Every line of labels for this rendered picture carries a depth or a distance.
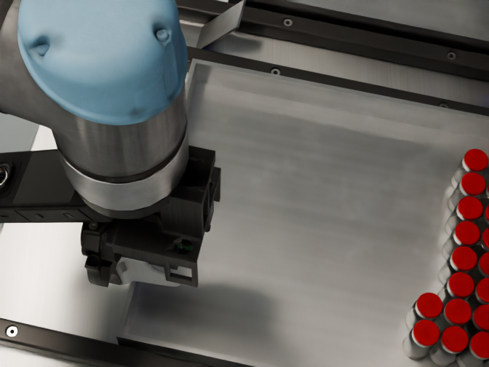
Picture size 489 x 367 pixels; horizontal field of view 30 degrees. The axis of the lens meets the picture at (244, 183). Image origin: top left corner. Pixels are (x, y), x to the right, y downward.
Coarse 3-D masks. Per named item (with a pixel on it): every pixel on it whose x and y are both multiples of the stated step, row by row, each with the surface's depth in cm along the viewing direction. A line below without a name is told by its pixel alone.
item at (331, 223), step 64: (192, 64) 81; (192, 128) 82; (256, 128) 83; (320, 128) 83; (384, 128) 83; (448, 128) 83; (256, 192) 80; (320, 192) 80; (384, 192) 80; (448, 192) 81; (256, 256) 78; (320, 256) 78; (384, 256) 78; (128, 320) 73; (192, 320) 75; (256, 320) 75; (320, 320) 75; (384, 320) 76
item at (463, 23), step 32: (256, 0) 86; (288, 0) 85; (320, 0) 89; (352, 0) 89; (384, 0) 89; (416, 0) 89; (448, 0) 89; (480, 0) 89; (384, 32) 86; (416, 32) 84; (448, 32) 84; (480, 32) 88
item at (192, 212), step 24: (192, 168) 56; (216, 168) 62; (192, 192) 55; (216, 192) 65; (120, 216) 55; (144, 216) 55; (168, 216) 58; (192, 216) 57; (96, 240) 60; (120, 240) 60; (144, 240) 60; (168, 240) 60; (192, 240) 60; (168, 264) 61; (192, 264) 60
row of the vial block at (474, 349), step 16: (480, 224) 76; (480, 240) 75; (480, 256) 76; (480, 272) 74; (480, 288) 72; (480, 304) 73; (480, 320) 71; (480, 336) 70; (464, 352) 72; (480, 352) 70
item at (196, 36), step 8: (232, 8) 83; (240, 8) 81; (224, 16) 84; (232, 16) 82; (240, 16) 81; (184, 24) 87; (208, 24) 86; (216, 24) 84; (224, 24) 83; (232, 24) 81; (184, 32) 87; (192, 32) 87; (200, 32) 87; (208, 32) 85; (216, 32) 84; (224, 32) 82; (192, 40) 86; (200, 40) 86; (208, 40) 84; (216, 40) 83; (200, 48) 85
